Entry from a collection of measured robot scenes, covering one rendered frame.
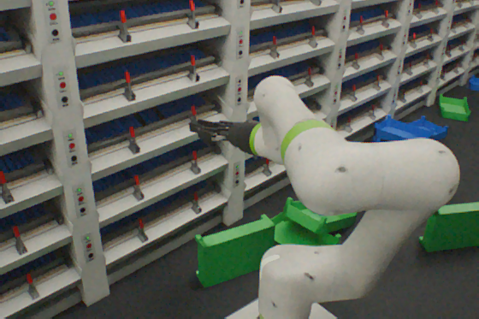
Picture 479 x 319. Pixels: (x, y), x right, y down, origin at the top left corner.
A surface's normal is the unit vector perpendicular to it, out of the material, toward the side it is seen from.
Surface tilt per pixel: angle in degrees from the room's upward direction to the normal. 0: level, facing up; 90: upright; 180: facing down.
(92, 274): 90
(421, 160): 37
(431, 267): 0
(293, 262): 8
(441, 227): 90
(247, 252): 90
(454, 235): 90
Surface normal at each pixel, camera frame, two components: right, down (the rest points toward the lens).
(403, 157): 0.07, -0.60
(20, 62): 0.29, -0.69
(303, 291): 0.14, 0.38
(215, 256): 0.47, 0.41
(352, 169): 0.22, -0.28
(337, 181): -0.05, -0.03
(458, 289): 0.03, -0.89
